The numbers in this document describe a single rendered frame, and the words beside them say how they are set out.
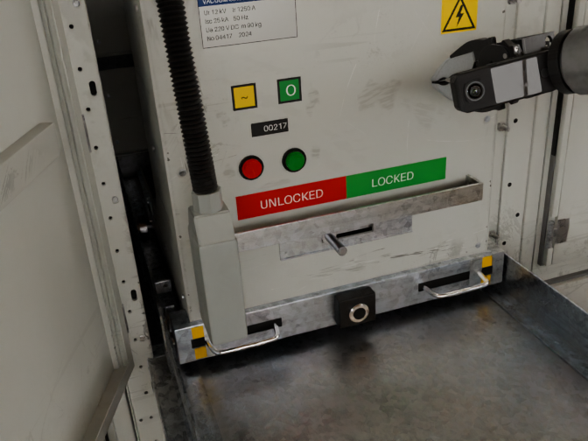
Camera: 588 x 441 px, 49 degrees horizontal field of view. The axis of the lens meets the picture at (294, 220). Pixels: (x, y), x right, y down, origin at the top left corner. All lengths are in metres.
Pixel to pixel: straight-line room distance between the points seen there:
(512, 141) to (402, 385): 0.43
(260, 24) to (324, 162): 0.21
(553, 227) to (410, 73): 0.42
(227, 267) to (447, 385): 0.35
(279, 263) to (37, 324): 0.34
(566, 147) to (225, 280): 0.63
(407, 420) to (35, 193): 0.53
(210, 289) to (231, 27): 0.31
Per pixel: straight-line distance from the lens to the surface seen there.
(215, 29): 0.81
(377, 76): 0.89
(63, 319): 0.85
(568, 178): 1.18
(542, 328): 1.06
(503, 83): 0.78
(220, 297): 0.80
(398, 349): 0.99
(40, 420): 0.81
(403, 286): 1.03
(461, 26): 0.94
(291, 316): 0.97
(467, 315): 1.07
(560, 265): 1.29
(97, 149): 0.87
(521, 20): 1.06
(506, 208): 1.15
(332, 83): 0.87
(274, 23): 0.82
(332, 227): 0.89
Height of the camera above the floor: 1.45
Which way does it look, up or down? 26 degrees down
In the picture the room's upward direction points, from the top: 4 degrees counter-clockwise
